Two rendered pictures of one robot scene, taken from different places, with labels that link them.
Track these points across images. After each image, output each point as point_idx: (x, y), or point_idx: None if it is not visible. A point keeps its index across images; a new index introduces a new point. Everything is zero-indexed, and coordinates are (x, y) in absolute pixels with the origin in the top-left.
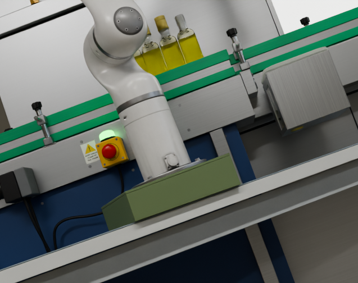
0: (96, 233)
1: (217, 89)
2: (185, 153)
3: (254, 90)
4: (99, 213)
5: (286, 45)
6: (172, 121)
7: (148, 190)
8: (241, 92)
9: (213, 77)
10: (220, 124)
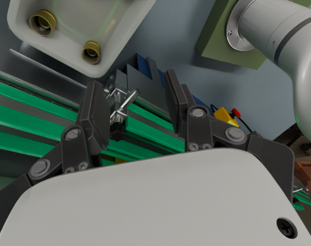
0: (211, 109)
1: (153, 100)
2: (263, 1)
3: (118, 71)
4: (217, 109)
5: (10, 107)
6: (285, 9)
7: None
8: (132, 80)
9: (149, 115)
10: (155, 83)
